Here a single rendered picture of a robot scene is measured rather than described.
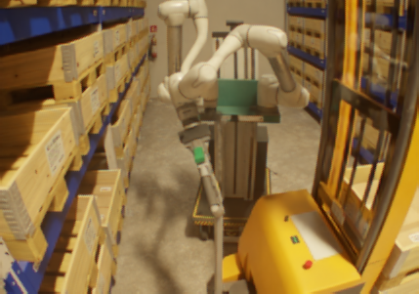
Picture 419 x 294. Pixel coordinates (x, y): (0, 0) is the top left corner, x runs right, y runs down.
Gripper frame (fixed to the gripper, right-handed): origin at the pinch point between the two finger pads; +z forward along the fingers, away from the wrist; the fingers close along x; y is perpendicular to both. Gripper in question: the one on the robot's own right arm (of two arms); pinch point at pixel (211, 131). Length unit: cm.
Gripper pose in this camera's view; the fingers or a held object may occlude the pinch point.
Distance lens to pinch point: 200.7
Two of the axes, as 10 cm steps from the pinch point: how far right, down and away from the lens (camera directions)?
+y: 1.3, -4.1, 9.0
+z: 0.3, 9.1, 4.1
